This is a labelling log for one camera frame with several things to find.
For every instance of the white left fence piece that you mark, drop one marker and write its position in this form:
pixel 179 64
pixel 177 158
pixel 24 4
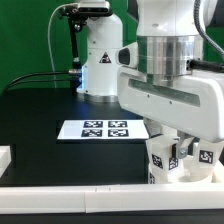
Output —
pixel 5 158

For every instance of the white fence wall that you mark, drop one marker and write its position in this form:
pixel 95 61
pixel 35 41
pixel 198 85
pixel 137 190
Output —
pixel 91 178

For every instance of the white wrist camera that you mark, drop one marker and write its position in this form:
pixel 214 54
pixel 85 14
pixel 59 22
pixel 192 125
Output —
pixel 128 55

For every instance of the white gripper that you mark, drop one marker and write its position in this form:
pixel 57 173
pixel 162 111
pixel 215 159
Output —
pixel 193 105

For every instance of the white marker base plate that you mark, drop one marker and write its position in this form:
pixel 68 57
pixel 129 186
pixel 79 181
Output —
pixel 102 130

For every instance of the grey overhead camera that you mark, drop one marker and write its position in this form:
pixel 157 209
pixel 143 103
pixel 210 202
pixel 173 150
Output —
pixel 94 8

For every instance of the white round stool seat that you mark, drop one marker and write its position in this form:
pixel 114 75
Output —
pixel 196 175

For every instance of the black camera stand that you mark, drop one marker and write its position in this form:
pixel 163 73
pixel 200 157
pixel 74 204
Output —
pixel 74 27

